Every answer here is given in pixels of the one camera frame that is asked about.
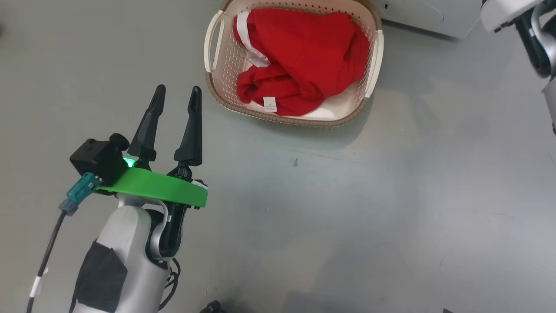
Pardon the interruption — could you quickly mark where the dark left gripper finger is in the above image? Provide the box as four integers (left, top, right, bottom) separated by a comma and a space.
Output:
174, 86, 203, 167
127, 84, 166, 162

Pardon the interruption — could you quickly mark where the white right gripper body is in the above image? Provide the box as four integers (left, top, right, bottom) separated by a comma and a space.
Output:
480, 0, 543, 33

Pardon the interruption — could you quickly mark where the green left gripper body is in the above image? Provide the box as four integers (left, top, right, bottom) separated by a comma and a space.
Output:
99, 159, 208, 208

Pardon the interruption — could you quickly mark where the red garment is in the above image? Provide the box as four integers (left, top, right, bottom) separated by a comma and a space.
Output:
233, 9, 371, 117

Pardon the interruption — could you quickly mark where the white front-load washing machine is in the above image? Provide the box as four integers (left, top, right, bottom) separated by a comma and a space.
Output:
376, 0, 483, 40

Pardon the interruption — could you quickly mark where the cream perforated laundry basket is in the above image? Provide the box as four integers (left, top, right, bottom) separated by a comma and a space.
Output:
204, 0, 384, 127

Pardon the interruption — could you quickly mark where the left camera cable teal plug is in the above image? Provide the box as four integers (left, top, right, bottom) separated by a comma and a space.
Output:
26, 172, 101, 313

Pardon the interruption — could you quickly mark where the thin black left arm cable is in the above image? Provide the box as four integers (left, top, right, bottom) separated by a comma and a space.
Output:
157, 257, 181, 311

